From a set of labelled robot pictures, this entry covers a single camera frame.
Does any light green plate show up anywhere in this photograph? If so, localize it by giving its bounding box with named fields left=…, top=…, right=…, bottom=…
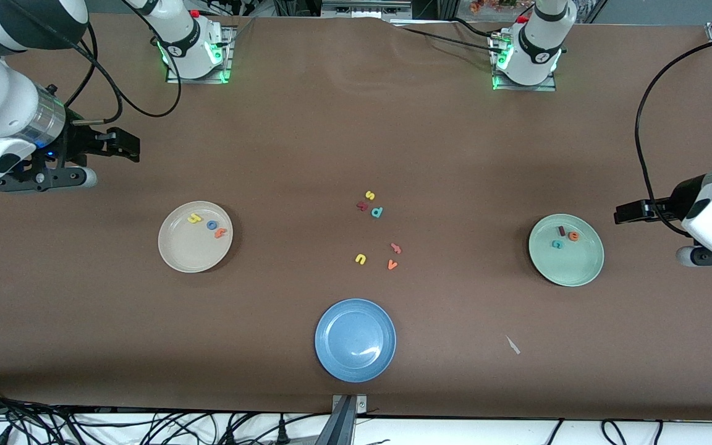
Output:
left=528, top=214, right=605, bottom=287

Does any beige brown plate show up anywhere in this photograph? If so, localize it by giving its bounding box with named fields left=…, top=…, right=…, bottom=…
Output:
left=158, top=201, right=234, bottom=273

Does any brown table cover sheet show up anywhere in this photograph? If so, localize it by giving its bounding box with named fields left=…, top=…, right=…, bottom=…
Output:
left=0, top=11, right=712, bottom=422

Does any blue plate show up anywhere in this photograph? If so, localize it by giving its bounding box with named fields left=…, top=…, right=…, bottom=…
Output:
left=315, top=299, right=397, bottom=383

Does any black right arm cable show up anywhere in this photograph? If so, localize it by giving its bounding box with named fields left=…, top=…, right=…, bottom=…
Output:
left=62, top=0, right=182, bottom=124

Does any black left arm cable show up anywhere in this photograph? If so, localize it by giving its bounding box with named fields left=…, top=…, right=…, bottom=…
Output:
left=634, top=34, right=712, bottom=239

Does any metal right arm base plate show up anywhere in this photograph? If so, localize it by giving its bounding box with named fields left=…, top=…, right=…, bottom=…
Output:
left=166, top=25, right=235, bottom=85

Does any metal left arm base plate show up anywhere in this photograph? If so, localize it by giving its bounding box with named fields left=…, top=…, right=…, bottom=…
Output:
left=491, top=31, right=558, bottom=93

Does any looped black floor cable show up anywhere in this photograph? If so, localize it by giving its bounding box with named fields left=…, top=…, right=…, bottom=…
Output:
left=600, top=419, right=632, bottom=445

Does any black cable to arm base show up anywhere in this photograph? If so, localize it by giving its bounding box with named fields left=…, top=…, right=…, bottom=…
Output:
left=392, top=17, right=506, bottom=55

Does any grey metal frame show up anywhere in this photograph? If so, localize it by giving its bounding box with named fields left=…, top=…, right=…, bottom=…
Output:
left=321, top=0, right=413, bottom=18

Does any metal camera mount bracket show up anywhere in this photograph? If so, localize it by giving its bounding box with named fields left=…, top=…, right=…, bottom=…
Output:
left=330, top=394, right=368, bottom=445

